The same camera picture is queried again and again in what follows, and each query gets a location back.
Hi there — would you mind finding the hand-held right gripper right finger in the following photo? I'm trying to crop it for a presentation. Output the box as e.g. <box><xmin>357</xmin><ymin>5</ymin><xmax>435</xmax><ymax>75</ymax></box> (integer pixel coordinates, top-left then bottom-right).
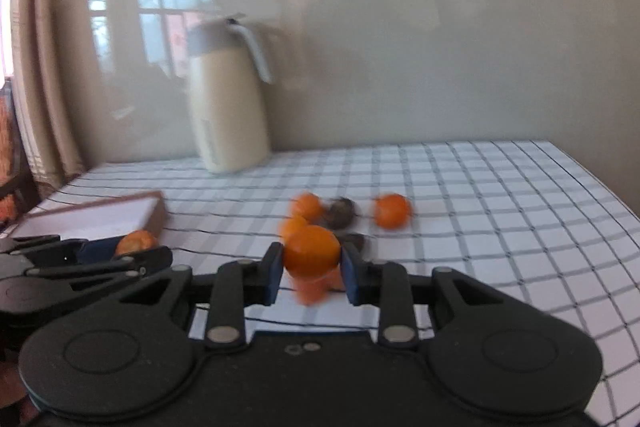
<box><xmin>341</xmin><ymin>243</ymin><xmax>506</xmax><ymax>350</ymax></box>

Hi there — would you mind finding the beige curtain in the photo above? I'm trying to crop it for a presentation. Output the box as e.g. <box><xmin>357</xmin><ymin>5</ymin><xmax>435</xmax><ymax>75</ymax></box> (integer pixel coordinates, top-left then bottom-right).
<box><xmin>10</xmin><ymin>0</ymin><xmax>88</xmax><ymax>198</ymax></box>

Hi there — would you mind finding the white black checked tablecloth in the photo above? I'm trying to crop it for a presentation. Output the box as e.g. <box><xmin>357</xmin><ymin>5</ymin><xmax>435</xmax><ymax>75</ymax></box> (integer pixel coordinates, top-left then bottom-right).
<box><xmin>10</xmin><ymin>139</ymin><xmax>640</xmax><ymax>427</ymax></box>

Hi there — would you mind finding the cream thermos jug grey lid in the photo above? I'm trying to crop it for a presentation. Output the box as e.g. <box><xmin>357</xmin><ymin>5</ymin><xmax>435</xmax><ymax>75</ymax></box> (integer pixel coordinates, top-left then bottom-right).
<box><xmin>185</xmin><ymin>13</ymin><xmax>275</xmax><ymax>174</ymax></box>

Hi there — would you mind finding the white shallow cardboard box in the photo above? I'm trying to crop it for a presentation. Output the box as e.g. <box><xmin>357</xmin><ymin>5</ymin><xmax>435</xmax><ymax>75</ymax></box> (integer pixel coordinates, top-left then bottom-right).
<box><xmin>10</xmin><ymin>191</ymin><xmax>167</xmax><ymax>253</ymax></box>

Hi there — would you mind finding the dark brown round fruit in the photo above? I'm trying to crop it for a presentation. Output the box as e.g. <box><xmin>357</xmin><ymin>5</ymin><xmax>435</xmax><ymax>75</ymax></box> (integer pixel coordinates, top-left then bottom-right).
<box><xmin>320</xmin><ymin>197</ymin><xmax>361</xmax><ymax>230</ymax></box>
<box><xmin>339</xmin><ymin>233</ymin><xmax>372</xmax><ymax>259</ymax></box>

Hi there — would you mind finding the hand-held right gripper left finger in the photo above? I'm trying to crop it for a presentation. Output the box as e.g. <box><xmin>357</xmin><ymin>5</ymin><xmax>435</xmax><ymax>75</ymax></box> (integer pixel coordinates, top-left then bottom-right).
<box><xmin>120</xmin><ymin>242</ymin><xmax>285</xmax><ymax>352</ymax></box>

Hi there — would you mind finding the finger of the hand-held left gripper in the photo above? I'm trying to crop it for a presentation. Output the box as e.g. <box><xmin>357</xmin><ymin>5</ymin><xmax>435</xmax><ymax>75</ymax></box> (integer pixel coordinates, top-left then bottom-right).
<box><xmin>0</xmin><ymin>247</ymin><xmax>174</xmax><ymax>281</ymax></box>
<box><xmin>0</xmin><ymin>234</ymin><xmax>122</xmax><ymax>265</ymax></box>

